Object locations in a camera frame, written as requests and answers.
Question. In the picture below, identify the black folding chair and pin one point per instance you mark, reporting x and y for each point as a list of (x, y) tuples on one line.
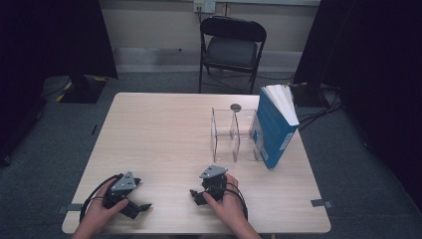
[(232, 51)]

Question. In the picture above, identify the person's left hand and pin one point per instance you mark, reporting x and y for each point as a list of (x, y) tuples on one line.
[(96, 212)]

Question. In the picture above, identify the small dark round object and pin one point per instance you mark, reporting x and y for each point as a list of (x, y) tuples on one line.
[(235, 107)]

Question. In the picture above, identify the blue book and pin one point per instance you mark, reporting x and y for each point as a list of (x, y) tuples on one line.
[(273, 139)]

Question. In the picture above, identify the black stand base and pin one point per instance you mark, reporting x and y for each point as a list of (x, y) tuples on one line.
[(83, 91), (312, 96)]

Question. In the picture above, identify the black curtain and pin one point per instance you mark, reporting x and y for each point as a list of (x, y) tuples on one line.
[(381, 66), (49, 33)]

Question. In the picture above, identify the clear acrylic book rack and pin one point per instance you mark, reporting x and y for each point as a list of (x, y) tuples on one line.
[(237, 146)]

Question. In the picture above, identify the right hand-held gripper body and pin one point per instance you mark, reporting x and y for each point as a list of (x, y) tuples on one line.
[(214, 172)]

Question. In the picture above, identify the white wall outlet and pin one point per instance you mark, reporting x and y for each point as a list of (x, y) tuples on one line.
[(209, 6)]

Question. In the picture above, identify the grey tape piece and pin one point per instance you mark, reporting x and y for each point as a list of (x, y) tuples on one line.
[(66, 208), (320, 202)]

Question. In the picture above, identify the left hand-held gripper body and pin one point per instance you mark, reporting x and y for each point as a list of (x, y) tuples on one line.
[(124, 182)]

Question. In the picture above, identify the person's right hand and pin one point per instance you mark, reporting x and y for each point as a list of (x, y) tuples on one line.
[(230, 212)]

